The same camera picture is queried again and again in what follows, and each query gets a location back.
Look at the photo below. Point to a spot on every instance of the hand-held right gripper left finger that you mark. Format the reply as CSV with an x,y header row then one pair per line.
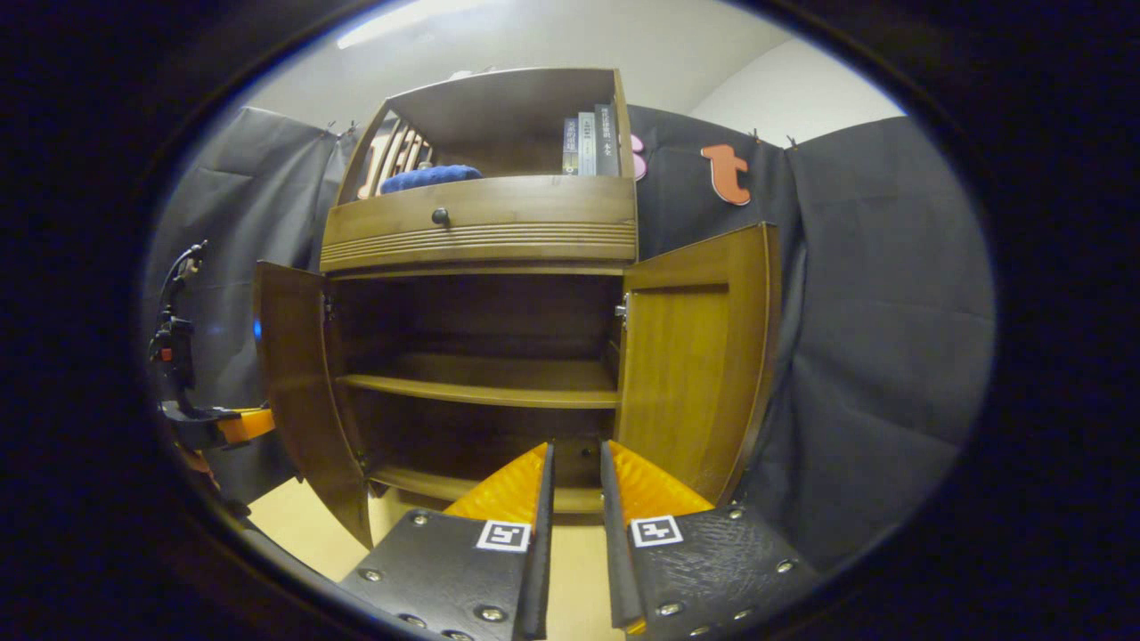
x,y
541,552

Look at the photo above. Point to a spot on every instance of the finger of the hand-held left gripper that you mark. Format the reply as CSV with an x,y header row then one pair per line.
x,y
245,425

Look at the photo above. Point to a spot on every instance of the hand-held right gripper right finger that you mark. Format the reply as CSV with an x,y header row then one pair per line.
x,y
614,552

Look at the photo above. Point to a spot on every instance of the wooden shoe cabinet door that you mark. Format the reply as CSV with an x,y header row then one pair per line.
x,y
303,392
695,374

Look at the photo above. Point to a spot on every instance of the wooden double-door shoe cabinet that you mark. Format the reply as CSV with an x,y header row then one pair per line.
x,y
481,231

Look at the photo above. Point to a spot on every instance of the wooden inner shelf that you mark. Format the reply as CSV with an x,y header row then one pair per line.
x,y
481,385

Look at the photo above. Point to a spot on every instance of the blue folded towel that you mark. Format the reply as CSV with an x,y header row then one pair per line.
x,y
432,178

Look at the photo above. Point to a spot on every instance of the wooden ribbed drawer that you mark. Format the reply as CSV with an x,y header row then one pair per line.
x,y
534,223

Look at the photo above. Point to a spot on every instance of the black backdrop cloth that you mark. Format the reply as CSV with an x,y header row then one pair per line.
x,y
873,312

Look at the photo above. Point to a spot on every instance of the light grey book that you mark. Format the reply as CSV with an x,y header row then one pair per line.
x,y
587,142

